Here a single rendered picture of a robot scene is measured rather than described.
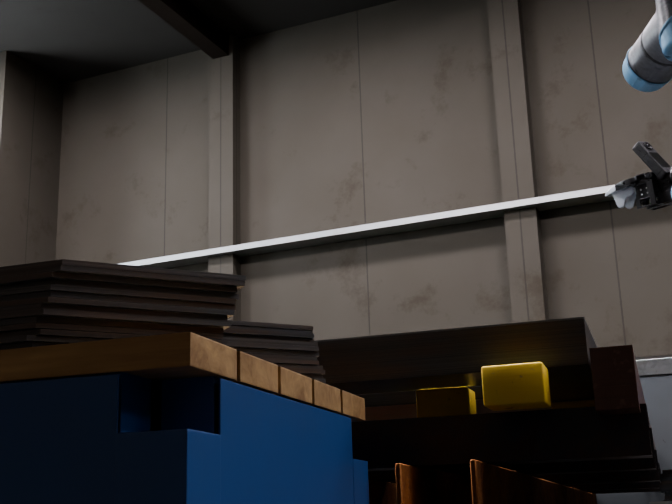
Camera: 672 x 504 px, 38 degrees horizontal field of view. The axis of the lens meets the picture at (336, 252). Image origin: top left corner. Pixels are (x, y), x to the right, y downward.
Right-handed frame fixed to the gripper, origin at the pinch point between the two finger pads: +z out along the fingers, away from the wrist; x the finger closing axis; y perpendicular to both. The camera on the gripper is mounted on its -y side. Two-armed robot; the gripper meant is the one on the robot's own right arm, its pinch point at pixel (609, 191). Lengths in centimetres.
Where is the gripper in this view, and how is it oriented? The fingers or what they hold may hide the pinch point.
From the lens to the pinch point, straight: 256.9
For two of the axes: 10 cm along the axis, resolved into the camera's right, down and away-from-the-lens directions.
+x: 7.5, 0.2, 6.6
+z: -6.4, 2.3, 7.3
